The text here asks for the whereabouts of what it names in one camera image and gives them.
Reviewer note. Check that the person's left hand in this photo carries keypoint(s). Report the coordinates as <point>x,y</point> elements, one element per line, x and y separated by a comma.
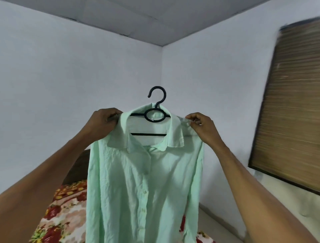
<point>100,125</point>

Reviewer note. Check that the person's right hand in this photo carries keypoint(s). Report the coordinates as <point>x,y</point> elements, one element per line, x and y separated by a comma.
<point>206,130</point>

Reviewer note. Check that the black hanger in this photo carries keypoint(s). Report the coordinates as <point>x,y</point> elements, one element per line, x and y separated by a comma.
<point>157,87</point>

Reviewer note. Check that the mint green shirt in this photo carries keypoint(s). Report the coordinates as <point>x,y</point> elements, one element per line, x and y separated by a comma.
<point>125,187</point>

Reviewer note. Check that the person's left forearm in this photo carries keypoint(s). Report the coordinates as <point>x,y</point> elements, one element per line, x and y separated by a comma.
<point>37,190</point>

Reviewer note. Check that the person's right forearm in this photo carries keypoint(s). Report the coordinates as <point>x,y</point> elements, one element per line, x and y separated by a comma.
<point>262,200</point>

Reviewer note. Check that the dark brown pillow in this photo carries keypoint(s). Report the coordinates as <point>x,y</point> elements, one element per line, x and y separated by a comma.
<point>78,167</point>

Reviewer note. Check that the bamboo window blind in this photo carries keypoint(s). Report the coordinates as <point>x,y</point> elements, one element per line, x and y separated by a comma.
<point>292,105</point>

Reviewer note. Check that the floral bedsheet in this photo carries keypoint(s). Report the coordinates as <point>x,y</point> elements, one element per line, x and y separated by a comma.
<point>62,212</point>

